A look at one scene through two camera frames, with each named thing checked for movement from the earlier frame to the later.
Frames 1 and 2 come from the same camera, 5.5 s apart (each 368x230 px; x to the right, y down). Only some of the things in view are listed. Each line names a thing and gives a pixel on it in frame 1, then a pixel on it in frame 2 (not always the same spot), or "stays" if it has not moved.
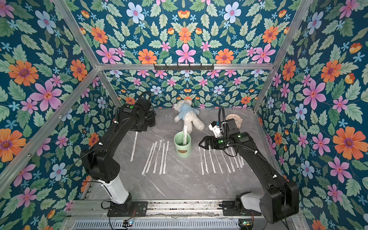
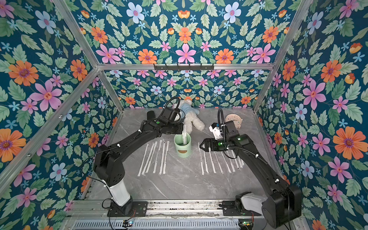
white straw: x=202 y=171 stays
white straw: x=239 y=159 stays
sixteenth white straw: x=132 y=158 -> x=143 y=160
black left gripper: x=147 y=124 -> x=180 y=125
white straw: x=233 y=167 stays
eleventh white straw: x=166 y=157 stays
